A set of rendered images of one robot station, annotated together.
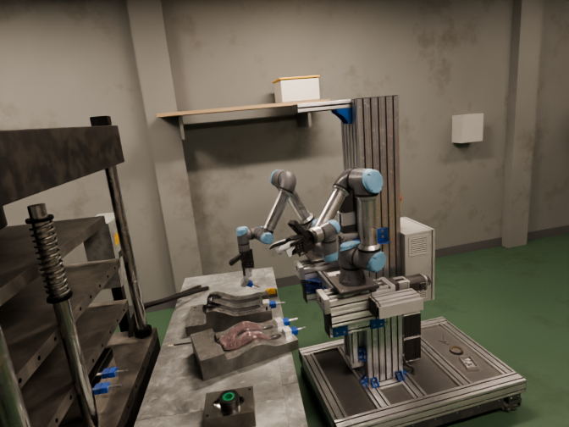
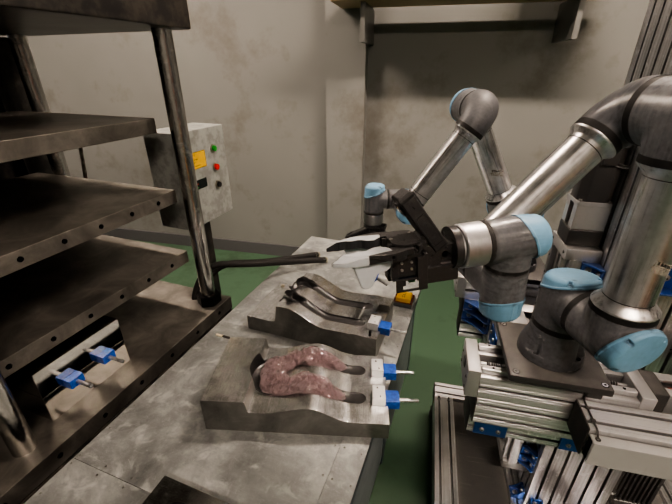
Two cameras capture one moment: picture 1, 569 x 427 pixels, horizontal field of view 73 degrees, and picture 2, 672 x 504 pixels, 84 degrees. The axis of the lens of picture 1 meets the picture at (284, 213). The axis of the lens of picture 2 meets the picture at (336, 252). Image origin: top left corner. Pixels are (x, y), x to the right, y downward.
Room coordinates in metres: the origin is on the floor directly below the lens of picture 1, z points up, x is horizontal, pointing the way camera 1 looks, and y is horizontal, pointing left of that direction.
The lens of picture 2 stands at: (1.08, -0.18, 1.69)
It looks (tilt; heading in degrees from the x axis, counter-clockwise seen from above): 26 degrees down; 26
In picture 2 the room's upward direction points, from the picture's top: straight up
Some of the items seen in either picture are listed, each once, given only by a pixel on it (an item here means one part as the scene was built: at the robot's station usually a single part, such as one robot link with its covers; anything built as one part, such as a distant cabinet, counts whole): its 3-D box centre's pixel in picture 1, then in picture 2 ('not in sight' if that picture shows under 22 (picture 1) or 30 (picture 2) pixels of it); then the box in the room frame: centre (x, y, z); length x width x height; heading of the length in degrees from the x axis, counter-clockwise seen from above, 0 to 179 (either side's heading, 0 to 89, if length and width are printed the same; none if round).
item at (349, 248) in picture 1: (351, 253); (568, 298); (1.99, -0.35, 1.20); 0.13 x 0.12 x 0.14; 35
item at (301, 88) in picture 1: (295, 90); not in sight; (4.00, -0.23, 2.21); 0.40 x 0.33 x 0.23; 102
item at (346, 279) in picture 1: (351, 272); (553, 335); (2.00, -0.35, 1.09); 0.15 x 0.15 x 0.10
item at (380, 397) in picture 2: (295, 330); (395, 399); (1.84, 0.00, 0.86); 0.13 x 0.05 x 0.05; 112
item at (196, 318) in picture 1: (229, 308); (321, 308); (2.13, 0.39, 0.87); 0.50 x 0.26 x 0.14; 95
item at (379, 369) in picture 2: (286, 321); (392, 371); (1.94, 0.04, 0.86); 0.13 x 0.05 x 0.05; 112
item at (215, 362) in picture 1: (244, 341); (301, 382); (1.78, 0.27, 0.86); 0.50 x 0.26 x 0.11; 112
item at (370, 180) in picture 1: (367, 221); (648, 240); (1.88, -0.42, 1.41); 0.15 x 0.12 x 0.55; 35
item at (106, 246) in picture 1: (125, 326); (210, 279); (2.28, 1.10, 0.74); 0.30 x 0.22 x 1.47; 5
